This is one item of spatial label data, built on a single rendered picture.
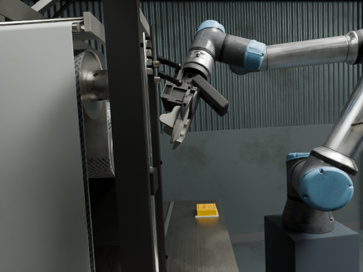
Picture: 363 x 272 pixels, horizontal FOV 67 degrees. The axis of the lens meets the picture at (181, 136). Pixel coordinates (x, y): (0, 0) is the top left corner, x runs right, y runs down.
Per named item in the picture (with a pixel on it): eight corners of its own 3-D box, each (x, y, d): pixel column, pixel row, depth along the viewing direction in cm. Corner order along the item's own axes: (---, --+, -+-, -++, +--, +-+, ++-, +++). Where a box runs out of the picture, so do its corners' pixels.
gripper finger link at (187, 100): (176, 126, 66) (188, 99, 70) (183, 128, 65) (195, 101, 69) (175, 114, 62) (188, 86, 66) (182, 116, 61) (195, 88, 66)
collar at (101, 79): (116, 99, 55) (114, 66, 55) (87, 100, 56) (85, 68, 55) (125, 100, 62) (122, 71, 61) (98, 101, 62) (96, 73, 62)
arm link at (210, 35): (230, 21, 73) (199, 14, 75) (218, 53, 70) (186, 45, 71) (226, 41, 81) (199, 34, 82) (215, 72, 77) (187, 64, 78)
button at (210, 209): (216, 216, 98) (216, 209, 98) (196, 216, 98) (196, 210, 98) (215, 209, 105) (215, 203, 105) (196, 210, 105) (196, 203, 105)
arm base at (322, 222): (314, 212, 96) (314, 185, 96) (345, 230, 81) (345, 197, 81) (273, 217, 94) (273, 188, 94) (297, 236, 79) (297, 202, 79)
